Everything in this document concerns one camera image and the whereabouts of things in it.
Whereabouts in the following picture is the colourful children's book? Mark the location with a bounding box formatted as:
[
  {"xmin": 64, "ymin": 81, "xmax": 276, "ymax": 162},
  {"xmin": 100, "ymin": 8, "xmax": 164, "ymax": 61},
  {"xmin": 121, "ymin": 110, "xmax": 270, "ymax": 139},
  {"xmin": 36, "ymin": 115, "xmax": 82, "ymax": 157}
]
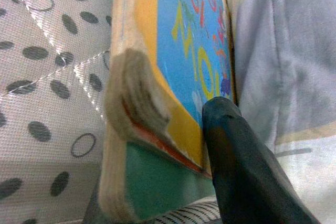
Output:
[{"xmin": 98, "ymin": 0, "xmax": 237, "ymax": 222}]

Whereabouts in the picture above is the pale grey pillow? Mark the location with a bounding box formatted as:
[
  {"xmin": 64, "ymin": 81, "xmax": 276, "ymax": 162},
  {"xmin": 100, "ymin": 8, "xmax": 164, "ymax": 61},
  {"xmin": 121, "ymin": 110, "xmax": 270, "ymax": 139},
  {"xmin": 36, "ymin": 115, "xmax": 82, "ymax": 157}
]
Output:
[{"xmin": 223, "ymin": 0, "xmax": 336, "ymax": 224}]

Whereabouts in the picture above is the grey patterned mattress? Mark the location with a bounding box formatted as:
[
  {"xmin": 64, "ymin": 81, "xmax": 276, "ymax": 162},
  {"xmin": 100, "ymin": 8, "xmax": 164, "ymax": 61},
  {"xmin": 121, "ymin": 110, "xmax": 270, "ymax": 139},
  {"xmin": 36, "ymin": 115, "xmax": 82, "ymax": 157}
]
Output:
[{"xmin": 0, "ymin": 0, "xmax": 221, "ymax": 224}]

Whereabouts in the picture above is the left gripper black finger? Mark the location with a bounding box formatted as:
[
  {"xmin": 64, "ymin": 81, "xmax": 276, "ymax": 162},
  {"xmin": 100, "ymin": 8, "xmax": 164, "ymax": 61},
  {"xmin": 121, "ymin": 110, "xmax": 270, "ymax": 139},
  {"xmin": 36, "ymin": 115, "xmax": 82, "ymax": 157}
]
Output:
[{"xmin": 201, "ymin": 97, "xmax": 321, "ymax": 224}]

